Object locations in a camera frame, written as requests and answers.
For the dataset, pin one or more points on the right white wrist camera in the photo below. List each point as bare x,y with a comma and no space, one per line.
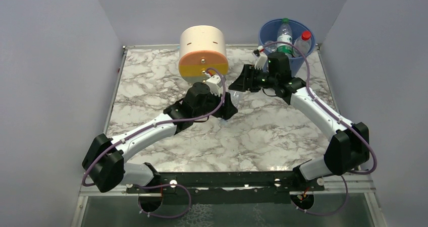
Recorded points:
260,60

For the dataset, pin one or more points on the clear blue tinted bottle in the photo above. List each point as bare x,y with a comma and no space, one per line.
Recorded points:
235,99

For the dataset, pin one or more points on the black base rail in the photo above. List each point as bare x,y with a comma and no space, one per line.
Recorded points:
190,188

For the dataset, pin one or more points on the green white label bottle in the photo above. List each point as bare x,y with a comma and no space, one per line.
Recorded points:
284,34

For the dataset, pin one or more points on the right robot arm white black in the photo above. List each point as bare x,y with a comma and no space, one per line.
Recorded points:
347,147

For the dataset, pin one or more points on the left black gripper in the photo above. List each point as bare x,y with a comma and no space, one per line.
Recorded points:
226,106

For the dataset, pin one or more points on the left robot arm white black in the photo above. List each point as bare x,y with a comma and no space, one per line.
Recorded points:
106,162

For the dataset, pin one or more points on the blue plastic bin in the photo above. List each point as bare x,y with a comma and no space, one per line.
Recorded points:
269,32

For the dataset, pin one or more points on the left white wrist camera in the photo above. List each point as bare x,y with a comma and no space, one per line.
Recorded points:
216,85

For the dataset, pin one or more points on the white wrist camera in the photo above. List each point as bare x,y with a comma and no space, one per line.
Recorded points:
216,85
260,60

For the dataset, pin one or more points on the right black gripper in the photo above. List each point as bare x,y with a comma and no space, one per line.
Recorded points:
253,77

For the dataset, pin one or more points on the red nongfu label bottle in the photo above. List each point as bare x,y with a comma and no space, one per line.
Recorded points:
302,44

